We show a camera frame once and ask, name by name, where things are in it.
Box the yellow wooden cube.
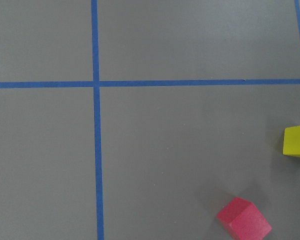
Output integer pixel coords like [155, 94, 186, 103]
[282, 125, 300, 158]

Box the red wooden cube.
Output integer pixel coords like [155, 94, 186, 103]
[217, 197, 272, 240]

